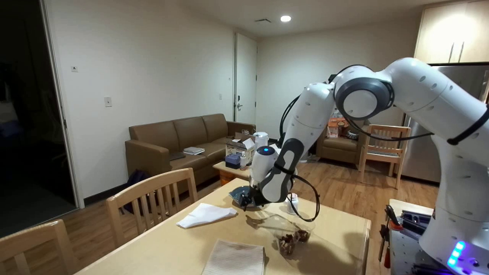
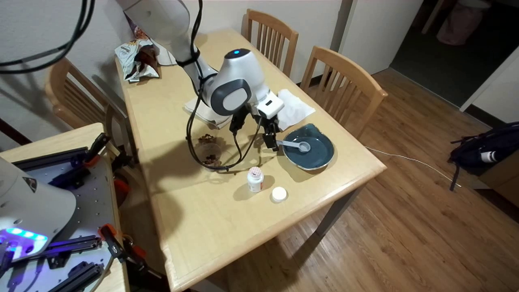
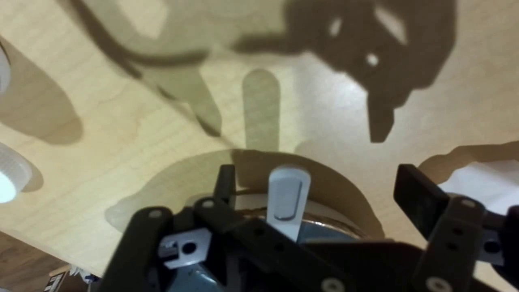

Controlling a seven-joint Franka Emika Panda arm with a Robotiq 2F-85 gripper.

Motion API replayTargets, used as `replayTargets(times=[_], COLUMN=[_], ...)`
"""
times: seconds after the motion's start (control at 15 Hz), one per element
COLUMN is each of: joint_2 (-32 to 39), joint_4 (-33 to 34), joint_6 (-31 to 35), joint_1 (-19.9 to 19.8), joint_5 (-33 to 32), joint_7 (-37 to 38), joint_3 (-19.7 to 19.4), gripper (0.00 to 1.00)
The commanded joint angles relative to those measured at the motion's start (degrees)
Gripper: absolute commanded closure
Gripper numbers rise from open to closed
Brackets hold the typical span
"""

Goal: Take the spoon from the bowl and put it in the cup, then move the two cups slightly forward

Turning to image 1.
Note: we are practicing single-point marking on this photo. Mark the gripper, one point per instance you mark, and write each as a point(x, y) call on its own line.
point(259, 197)

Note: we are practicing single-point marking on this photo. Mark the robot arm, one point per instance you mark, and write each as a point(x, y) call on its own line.
point(428, 95)

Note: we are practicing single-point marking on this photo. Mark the blue bowl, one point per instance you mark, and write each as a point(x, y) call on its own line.
point(236, 193)

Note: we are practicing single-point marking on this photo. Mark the clear plastic cup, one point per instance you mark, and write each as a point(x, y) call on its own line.
point(285, 244)
point(304, 234)

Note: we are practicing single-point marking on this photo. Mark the wooden coffee table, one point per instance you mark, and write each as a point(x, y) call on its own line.
point(229, 170)

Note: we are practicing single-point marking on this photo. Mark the clear pump bottle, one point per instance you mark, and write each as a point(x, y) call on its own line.
point(243, 160)

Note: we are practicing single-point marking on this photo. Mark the blue tissue box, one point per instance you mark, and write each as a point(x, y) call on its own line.
point(232, 160)

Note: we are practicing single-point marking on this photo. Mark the white napkin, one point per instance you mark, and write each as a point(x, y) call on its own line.
point(204, 214)

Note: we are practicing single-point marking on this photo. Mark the small white bottle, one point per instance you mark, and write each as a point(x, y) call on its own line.
point(292, 204)

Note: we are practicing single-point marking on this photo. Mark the open cardboard box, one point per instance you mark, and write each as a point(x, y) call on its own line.
point(240, 146)

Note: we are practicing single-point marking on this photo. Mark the striped folded cloth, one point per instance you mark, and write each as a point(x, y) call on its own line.
point(233, 259)

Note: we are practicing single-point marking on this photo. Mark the white round appliance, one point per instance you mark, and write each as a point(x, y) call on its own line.
point(261, 139)

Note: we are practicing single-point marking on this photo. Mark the brown leather sofa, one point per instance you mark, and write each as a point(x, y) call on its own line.
point(179, 141)

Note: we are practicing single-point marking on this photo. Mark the wooden dining chair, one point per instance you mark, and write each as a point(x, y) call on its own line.
point(34, 248)
point(153, 198)

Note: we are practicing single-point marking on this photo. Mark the brown armchair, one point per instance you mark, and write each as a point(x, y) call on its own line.
point(338, 147)

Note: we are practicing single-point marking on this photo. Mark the dark backpack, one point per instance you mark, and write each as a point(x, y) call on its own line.
point(135, 187)

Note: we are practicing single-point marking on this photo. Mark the orange printed box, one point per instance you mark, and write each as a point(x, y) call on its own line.
point(337, 126)

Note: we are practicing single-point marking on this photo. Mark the white door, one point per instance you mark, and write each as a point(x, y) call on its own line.
point(245, 80)

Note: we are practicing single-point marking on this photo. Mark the red and black clamp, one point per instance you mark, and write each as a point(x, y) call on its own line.
point(385, 238)

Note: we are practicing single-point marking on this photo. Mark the wooden armchair with cushion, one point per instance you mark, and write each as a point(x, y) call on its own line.
point(384, 151)

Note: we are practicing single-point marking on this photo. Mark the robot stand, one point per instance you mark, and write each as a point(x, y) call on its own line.
point(403, 252)

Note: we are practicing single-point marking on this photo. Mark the round ceiling light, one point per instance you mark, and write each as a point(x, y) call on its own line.
point(285, 18)

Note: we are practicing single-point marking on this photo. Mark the stainless steel refrigerator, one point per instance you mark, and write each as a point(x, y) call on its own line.
point(428, 160)

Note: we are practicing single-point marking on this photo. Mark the white switch plate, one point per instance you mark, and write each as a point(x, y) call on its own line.
point(107, 101)

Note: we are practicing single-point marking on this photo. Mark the light wood wall cabinet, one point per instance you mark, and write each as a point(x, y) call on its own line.
point(454, 32)

